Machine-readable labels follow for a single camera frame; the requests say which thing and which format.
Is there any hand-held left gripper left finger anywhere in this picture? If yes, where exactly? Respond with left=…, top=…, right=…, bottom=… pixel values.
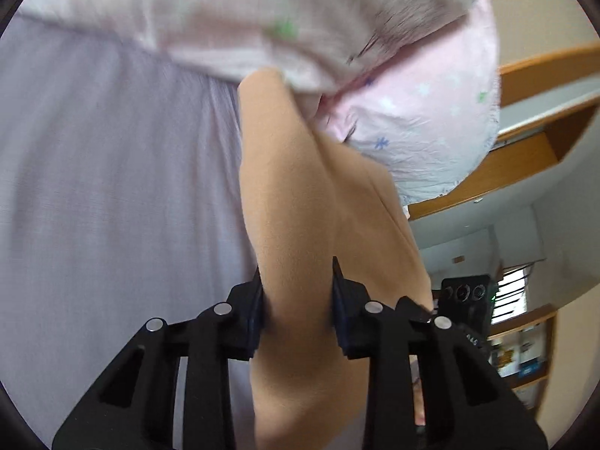
left=51, top=266, right=264, bottom=450

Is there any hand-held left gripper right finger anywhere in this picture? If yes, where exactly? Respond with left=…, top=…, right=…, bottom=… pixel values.
left=330, top=256, right=549, bottom=450

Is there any tan fleece garment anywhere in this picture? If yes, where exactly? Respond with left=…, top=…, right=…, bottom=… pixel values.
left=237, top=67, right=435, bottom=450

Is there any window with blinds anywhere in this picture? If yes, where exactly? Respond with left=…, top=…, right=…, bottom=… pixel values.
left=494, top=262, right=550, bottom=327

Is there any wooden bookshelf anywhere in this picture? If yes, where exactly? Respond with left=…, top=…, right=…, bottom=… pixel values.
left=486, top=304, right=560, bottom=410

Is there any pink star-print cloth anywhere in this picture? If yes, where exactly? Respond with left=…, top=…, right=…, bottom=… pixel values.
left=21, top=0, right=500, bottom=208

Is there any lavender bed sheet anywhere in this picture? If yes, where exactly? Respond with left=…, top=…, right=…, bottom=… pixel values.
left=0, top=13, right=263, bottom=437

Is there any wooden bed frame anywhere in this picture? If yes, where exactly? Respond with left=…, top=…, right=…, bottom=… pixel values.
left=407, top=42, right=600, bottom=220

